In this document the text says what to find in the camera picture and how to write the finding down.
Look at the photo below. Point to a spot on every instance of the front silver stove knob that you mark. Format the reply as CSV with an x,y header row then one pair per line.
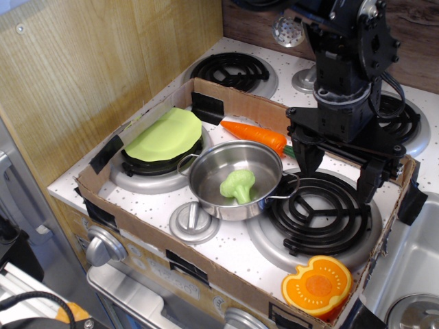
x,y
192,224

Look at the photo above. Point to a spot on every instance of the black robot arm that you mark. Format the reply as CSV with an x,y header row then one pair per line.
x,y
353,48

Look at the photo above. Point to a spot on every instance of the light green plate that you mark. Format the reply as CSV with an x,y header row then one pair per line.
x,y
175,133

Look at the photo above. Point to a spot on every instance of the hanging silver strainer ladle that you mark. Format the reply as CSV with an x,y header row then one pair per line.
x,y
287,32

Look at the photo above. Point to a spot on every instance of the silver oven dial right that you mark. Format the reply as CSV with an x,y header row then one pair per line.
x,y
239,319

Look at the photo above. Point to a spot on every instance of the cardboard fence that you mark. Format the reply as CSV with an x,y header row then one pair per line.
x,y
226,270

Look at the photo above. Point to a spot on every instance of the silver stove knob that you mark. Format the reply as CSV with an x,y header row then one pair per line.
x,y
192,224
304,80

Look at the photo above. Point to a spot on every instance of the silver oven door handle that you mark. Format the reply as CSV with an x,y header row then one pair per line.
x,y
133,302

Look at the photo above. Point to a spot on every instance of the silver sink basin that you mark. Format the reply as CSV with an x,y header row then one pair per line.
x,y
402,291

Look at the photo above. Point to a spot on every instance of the front left black burner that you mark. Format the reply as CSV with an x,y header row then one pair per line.
x,y
154,171

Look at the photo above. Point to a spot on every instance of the silver oven dial left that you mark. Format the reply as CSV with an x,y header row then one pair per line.
x,y
103,247

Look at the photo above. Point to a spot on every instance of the back right black burner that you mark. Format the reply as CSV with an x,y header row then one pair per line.
x,y
410,128

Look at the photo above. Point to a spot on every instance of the orange toy carrot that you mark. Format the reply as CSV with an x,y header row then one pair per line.
x,y
273,140

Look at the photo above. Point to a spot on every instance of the silver oven dial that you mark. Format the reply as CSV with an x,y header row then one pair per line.
x,y
239,319
103,247

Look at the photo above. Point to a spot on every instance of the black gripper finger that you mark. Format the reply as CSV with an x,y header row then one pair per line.
x,y
309,157
373,174

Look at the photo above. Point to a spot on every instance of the back left black burner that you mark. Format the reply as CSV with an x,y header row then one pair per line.
x,y
241,71

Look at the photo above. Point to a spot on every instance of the back silver stove knob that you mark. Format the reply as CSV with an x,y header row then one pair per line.
x,y
304,80

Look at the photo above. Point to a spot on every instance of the orange toy pumpkin half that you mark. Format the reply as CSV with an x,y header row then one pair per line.
x,y
318,288

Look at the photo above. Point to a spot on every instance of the black burner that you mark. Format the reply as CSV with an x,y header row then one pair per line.
x,y
410,128
241,71
154,171
316,216

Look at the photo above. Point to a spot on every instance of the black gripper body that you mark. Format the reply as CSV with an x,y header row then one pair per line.
x,y
352,135

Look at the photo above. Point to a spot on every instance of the front right black burner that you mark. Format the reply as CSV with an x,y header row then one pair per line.
x,y
316,216

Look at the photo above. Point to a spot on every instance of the green toy broccoli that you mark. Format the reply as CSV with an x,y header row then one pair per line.
x,y
237,185

